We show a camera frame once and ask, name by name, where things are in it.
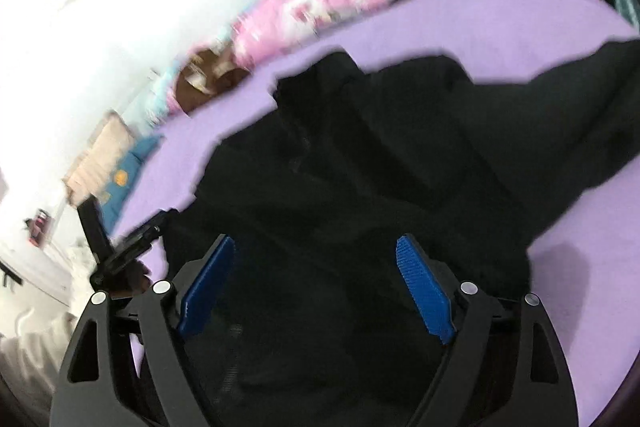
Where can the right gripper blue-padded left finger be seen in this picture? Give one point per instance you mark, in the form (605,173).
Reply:
(98,379)

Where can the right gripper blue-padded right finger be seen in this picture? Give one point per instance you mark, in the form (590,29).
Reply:
(503,363)

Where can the large black garment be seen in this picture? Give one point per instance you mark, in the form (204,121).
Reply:
(314,325)

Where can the white left sleeve forearm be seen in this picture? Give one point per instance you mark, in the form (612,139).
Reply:
(30,365)

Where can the person's left hand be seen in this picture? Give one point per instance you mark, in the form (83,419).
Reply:
(132,281)

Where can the blue cartoon pillow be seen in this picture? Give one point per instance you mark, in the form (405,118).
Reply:
(123,179)

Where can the beige pillow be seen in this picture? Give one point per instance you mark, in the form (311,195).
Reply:
(92,168)

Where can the brown patterned cloth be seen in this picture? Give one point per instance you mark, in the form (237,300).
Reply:
(208,74)

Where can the purple bed sheet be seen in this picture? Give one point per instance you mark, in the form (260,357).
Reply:
(586,268)

